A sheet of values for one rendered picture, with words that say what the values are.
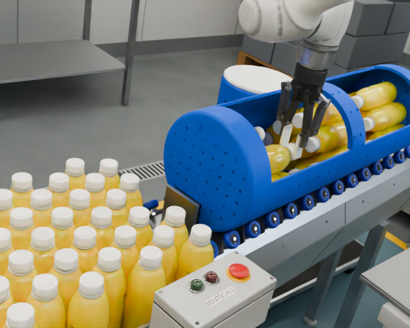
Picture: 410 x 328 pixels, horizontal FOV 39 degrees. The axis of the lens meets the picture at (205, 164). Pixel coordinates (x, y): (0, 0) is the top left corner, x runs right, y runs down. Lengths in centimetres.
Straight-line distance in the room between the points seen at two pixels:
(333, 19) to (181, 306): 68
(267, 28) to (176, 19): 433
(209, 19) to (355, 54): 162
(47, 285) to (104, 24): 422
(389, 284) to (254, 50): 431
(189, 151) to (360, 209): 68
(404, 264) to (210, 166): 47
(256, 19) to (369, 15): 362
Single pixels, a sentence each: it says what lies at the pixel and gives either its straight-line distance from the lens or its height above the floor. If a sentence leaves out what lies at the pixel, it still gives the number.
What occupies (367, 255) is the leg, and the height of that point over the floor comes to 48.
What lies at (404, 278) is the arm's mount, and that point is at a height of 102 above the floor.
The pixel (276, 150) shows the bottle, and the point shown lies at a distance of 137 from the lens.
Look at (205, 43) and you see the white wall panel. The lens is 577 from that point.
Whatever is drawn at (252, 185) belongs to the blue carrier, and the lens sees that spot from 122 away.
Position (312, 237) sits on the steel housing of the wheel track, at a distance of 161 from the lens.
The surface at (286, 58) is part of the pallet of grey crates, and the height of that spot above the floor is 27.
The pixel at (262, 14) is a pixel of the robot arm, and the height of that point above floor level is 147.
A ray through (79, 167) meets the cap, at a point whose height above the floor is 110.
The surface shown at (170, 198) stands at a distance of 131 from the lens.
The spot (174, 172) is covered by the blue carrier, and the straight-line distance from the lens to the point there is 138.
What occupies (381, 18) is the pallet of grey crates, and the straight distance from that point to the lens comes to 488.
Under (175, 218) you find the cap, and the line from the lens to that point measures 112.
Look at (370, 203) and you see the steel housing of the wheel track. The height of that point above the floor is 86.
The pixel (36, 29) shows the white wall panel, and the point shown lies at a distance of 477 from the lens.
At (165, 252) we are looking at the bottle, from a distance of 108.
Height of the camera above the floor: 173
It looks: 28 degrees down
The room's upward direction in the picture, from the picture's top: 11 degrees clockwise
